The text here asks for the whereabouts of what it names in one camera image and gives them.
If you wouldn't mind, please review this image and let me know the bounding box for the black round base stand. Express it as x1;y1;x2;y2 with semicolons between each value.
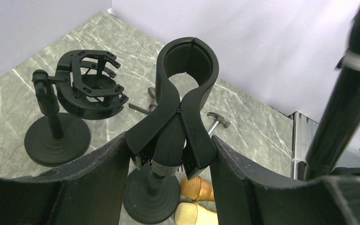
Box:
123;37;219;225

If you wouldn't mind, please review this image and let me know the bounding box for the gold brown microphone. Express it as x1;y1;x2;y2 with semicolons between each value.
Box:
180;176;215;202

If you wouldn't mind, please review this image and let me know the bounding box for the black microphone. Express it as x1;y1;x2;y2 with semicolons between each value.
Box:
304;8;360;180

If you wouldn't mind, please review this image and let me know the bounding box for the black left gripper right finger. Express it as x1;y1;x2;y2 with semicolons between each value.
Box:
210;136;360;225

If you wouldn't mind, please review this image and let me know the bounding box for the black shock mount stand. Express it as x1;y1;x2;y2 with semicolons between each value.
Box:
24;49;128;167

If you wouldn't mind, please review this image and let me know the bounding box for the cream microphone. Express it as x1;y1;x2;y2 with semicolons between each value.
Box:
174;202;218;225

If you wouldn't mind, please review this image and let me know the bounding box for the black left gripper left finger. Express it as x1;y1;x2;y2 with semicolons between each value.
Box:
0;134;130;225

